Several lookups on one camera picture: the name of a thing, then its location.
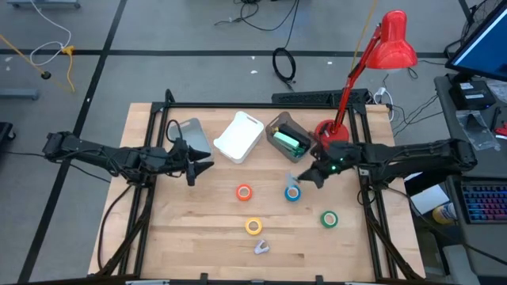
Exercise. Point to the small black computer box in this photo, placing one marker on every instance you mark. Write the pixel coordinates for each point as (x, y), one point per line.
(471, 95)

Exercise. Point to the orange tape roll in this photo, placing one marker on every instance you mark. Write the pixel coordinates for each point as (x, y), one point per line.
(238, 192)

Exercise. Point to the white plastic bin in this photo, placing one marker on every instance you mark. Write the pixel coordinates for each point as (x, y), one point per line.
(237, 138)

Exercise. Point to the backlit black keyboard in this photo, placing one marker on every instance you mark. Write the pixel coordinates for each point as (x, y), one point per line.
(485, 204)

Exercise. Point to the grey plastic bin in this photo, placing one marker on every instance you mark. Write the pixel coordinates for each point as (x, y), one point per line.
(198, 134)

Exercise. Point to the grey side desk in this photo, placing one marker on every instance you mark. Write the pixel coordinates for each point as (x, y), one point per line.
(451, 118)

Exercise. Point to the computer monitor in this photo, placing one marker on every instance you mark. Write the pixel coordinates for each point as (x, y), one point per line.
(483, 47)

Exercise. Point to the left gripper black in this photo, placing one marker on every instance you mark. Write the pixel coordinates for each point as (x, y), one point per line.
(178, 158)

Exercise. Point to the black stapler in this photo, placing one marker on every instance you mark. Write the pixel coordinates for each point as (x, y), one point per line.
(300, 137)

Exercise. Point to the mint green stapler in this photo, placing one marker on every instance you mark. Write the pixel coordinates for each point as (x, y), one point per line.
(285, 141)

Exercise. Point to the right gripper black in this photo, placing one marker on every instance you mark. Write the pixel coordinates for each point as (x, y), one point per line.
(336, 156)

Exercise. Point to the pale blue staple remover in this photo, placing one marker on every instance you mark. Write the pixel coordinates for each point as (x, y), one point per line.
(292, 180)

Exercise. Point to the purple staple remover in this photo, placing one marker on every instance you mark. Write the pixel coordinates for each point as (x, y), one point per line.
(261, 248)

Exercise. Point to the black power strip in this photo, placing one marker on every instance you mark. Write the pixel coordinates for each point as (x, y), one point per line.
(309, 97)

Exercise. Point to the smoky transparent plastic bin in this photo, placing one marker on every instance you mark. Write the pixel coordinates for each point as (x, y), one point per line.
(273, 127)

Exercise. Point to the red desk lamp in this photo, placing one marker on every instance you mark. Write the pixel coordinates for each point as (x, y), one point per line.
(392, 43)

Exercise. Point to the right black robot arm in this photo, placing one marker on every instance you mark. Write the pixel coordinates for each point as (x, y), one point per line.
(416, 158)

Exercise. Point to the green tape roll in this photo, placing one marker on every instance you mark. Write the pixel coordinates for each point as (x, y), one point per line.
(322, 219)

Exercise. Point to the yellow wipes tub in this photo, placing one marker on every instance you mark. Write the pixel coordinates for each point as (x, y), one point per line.
(443, 214)

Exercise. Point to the white plug adapter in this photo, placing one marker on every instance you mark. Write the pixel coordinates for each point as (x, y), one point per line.
(380, 93)

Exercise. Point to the blue tape roll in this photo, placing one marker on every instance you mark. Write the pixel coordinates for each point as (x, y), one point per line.
(287, 194)

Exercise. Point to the white cardboard box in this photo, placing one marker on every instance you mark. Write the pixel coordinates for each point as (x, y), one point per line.
(429, 198)

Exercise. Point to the black fan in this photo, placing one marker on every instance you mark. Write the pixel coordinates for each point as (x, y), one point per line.
(473, 23)

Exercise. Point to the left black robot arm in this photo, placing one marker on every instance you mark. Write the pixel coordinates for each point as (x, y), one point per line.
(111, 156)

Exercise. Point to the yellow tape roll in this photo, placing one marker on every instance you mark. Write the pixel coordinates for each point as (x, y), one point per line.
(247, 226)

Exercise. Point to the clear plastic bag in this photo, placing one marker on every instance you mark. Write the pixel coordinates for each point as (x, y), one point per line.
(477, 130)

